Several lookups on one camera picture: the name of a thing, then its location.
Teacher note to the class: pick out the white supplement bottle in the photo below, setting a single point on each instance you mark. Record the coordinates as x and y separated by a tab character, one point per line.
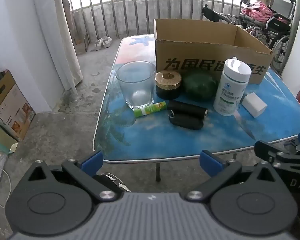
227	92

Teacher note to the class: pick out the white rectangular block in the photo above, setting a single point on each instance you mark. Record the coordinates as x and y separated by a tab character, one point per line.
253	105

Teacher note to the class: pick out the green glue stick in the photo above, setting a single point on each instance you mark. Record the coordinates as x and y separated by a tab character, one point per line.
150	109

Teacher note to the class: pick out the black oval key case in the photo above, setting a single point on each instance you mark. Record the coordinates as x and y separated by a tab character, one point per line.
187	123

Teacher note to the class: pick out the beige curtain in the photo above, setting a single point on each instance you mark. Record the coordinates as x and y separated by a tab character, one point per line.
65	42

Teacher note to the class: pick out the appliance cardboard box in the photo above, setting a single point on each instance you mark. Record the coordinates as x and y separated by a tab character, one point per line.
12	110

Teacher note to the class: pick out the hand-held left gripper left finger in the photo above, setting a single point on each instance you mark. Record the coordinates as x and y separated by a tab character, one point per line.
92	161

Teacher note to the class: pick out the black jar with gold lid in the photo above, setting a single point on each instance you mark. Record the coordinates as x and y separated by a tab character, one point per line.
168	90

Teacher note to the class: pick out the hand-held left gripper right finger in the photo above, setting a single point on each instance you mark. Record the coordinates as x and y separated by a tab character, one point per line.
210	161

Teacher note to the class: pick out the black wheelchair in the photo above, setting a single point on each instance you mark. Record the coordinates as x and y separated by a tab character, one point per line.
277	22

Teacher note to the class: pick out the small open green box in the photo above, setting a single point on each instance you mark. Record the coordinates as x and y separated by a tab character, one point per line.
2	140

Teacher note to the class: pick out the green glass ball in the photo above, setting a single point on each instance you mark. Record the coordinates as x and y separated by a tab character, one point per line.
200	87

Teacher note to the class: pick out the pink clothing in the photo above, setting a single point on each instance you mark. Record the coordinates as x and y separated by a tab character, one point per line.
256	9

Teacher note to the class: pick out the metal table leg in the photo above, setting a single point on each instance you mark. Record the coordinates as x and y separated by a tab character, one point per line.
158	171

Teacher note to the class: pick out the person's black white shoe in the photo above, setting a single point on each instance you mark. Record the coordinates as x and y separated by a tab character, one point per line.
115	181

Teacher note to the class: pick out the black cylinder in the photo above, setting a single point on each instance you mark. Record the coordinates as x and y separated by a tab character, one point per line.
187	108

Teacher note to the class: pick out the clear glass cup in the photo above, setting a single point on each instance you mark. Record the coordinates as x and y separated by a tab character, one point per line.
130	80

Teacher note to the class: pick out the printed cardboard box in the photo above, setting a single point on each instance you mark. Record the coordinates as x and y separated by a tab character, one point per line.
202	52

